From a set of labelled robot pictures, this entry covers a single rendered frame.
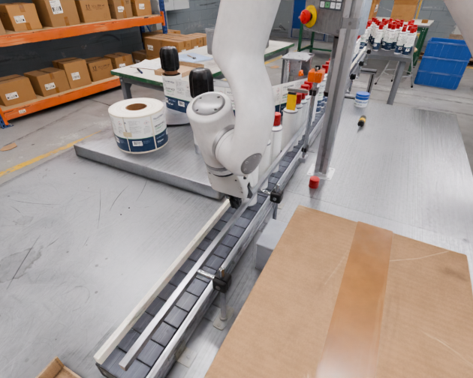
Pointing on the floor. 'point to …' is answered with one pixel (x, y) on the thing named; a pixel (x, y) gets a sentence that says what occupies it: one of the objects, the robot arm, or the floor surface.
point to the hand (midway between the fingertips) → (235, 200)
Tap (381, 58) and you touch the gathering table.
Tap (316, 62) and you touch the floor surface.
